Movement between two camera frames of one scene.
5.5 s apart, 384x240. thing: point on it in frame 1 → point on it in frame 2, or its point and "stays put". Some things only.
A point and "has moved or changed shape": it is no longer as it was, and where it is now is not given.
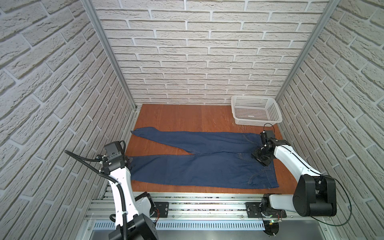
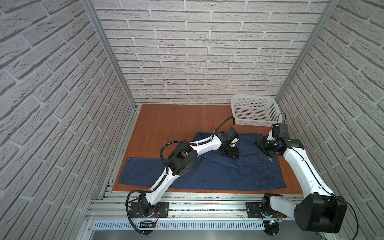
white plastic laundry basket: x=256 y=111 stays put
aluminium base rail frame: x=204 y=216 stays put
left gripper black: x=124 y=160 → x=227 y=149
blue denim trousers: x=212 y=160 has moved or changed shape
